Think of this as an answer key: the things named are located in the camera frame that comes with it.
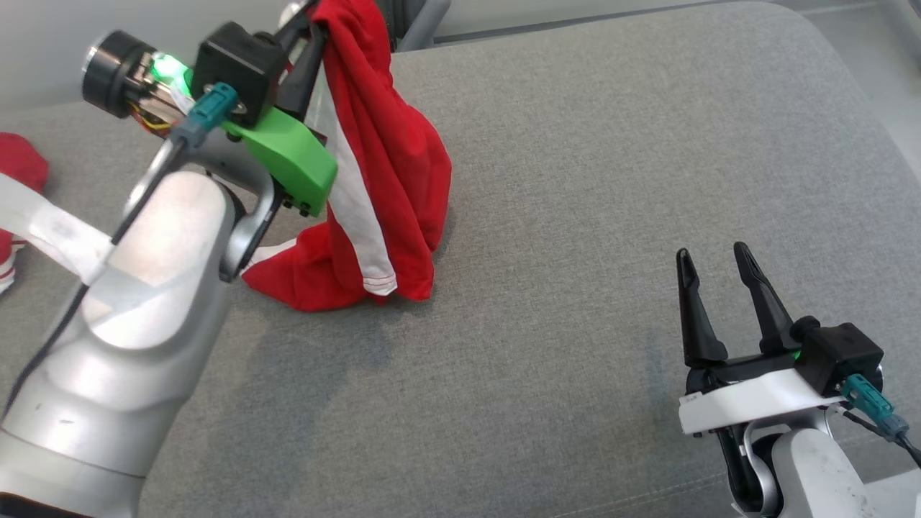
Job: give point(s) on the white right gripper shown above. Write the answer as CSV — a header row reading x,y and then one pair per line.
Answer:
x,y
748,403

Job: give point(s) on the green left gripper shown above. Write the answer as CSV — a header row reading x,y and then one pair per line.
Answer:
x,y
295,162

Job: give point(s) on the red shorts with white trim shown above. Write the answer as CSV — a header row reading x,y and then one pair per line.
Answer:
x,y
388,165

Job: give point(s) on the red and white jersey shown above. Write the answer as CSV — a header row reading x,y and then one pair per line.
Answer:
x,y
18,165

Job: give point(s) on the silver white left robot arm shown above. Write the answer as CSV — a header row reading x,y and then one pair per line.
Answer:
x,y
144,324

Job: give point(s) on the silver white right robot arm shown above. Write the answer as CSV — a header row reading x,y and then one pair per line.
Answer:
x,y
820,475

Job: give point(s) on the grey fabric sofa cushion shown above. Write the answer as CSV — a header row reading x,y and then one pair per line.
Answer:
x,y
575,216

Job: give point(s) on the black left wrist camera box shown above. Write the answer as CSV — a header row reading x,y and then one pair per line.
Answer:
x,y
234,68

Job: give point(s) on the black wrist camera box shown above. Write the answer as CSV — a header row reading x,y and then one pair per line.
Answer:
x,y
234,68
838,356

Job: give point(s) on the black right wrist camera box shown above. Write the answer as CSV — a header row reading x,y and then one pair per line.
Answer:
x,y
838,356

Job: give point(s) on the grey metal frame post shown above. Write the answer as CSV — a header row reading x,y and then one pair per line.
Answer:
x,y
417,21

